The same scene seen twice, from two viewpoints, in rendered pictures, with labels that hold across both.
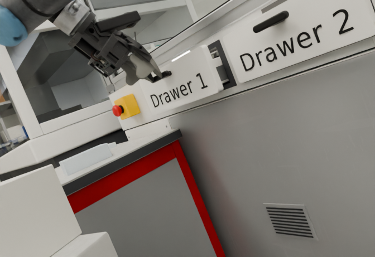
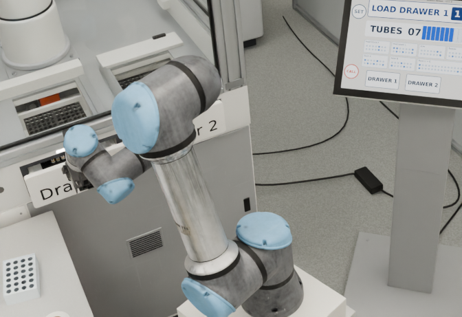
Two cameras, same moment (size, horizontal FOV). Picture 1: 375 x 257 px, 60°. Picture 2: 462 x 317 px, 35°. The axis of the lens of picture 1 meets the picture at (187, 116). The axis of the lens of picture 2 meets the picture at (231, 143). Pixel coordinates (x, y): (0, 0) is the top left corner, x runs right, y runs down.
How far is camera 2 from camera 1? 1.92 m
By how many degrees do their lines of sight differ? 74
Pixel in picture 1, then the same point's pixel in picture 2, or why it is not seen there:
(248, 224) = (104, 265)
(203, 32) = (106, 128)
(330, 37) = (205, 132)
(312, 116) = not seen: hidden behind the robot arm
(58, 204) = not seen: hidden behind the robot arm
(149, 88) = (41, 183)
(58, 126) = not seen: outside the picture
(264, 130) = (142, 188)
